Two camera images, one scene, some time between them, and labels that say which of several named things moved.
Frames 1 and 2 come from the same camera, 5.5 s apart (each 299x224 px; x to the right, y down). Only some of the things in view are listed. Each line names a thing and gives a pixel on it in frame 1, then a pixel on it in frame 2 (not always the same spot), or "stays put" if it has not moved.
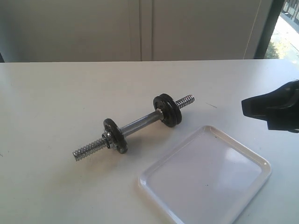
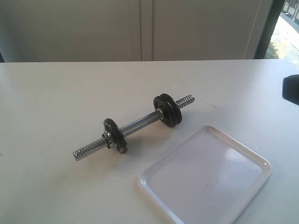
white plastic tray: (209, 178) stays put
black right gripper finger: (269, 105) → (290, 88)
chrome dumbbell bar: (154, 116) stays put
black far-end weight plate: (117, 139) stays put
